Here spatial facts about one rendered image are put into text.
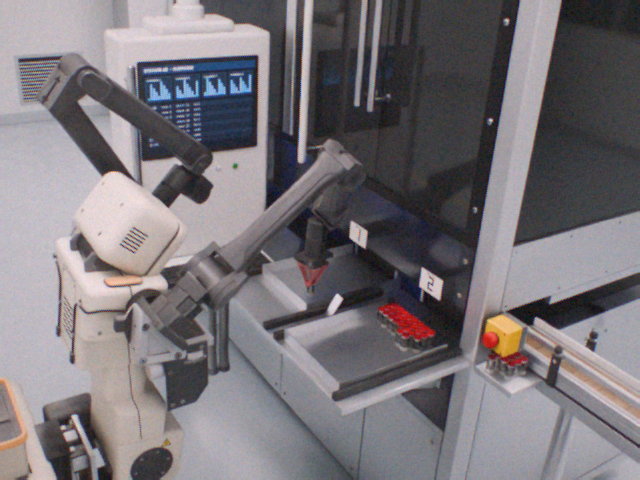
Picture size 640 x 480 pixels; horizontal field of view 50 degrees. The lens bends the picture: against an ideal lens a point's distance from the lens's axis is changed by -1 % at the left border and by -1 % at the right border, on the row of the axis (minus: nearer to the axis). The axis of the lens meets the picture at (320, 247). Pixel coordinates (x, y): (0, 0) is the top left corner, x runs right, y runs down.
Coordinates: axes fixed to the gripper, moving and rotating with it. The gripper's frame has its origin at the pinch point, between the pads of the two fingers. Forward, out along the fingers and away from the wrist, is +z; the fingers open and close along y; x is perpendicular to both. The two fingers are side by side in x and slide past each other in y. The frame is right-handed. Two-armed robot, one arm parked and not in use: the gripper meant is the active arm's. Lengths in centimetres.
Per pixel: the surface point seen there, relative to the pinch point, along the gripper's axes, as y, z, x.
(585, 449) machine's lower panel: 76, 61, -70
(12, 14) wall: 156, 1, 486
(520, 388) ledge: 8, 4, -64
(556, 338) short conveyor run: 25, -3, -64
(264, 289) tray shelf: -4.3, 6.9, 13.8
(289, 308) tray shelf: -6.7, 6.8, 1.2
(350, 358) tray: -13.2, 6.3, -26.6
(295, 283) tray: 4.8, 6.0, 9.6
